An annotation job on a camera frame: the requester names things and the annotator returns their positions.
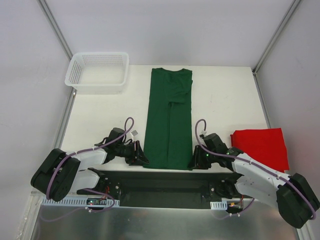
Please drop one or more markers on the right aluminium frame post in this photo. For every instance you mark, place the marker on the right aluminium frame post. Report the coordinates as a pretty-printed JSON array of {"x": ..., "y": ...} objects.
[{"x": 293, "y": 7}]

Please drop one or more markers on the right white cable duct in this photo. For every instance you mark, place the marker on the right white cable duct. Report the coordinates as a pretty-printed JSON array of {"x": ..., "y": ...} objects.
[{"x": 219, "y": 205}]

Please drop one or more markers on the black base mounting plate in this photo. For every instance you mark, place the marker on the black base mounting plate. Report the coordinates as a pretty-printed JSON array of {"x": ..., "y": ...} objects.
[{"x": 176, "y": 190}]

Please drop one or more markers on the aluminium frame post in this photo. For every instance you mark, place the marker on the aluminium frame post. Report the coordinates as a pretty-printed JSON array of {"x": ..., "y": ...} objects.
[
  {"x": 44, "y": 6},
  {"x": 293, "y": 7}
]

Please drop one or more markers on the left white cable duct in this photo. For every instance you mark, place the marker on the left white cable duct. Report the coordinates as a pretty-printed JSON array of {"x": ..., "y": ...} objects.
[{"x": 82, "y": 202}]

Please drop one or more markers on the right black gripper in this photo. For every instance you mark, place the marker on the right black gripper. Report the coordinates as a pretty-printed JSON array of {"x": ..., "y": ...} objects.
[{"x": 199, "y": 156}]

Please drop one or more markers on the white cable duct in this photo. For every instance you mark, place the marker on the white cable duct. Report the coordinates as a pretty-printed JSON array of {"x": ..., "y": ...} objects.
[
  {"x": 219, "y": 205},
  {"x": 82, "y": 202}
]

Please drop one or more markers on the left aluminium frame post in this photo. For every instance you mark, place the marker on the left aluminium frame post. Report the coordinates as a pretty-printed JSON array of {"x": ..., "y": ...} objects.
[{"x": 44, "y": 6}]

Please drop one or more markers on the red t shirt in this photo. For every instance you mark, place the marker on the red t shirt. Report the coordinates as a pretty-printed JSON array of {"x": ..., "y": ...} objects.
[{"x": 266, "y": 146}]

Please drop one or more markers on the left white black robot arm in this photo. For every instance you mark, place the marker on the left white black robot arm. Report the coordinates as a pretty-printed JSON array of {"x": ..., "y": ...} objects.
[{"x": 62, "y": 173}]

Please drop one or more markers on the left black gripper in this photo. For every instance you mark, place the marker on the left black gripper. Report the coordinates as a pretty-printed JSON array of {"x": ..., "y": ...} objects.
[{"x": 136, "y": 152}]

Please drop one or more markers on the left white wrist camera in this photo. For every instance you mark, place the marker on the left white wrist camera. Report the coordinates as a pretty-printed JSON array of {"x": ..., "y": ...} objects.
[{"x": 133, "y": 133}]

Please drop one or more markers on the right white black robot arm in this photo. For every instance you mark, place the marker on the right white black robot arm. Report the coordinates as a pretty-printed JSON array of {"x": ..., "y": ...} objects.
[{"x": 291, "y": 195}]

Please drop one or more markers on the green t shirt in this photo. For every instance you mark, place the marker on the green t shirt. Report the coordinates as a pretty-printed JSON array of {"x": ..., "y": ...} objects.
[{"x": 168, "y": 140}]

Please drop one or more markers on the white plastic mesh basket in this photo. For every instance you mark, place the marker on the white plastic mesh basket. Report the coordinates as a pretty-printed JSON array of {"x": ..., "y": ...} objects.
[{"x": 98, "y": 73}]

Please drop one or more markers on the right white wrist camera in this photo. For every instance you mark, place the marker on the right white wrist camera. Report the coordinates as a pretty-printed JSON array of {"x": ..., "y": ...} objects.
[{"x": 203, "y": 134}]

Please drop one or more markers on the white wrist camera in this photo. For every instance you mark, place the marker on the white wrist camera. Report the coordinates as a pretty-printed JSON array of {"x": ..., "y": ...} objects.
[
  {"x": 133, "y": 133},
  {"x": 203, "y": 134}
]

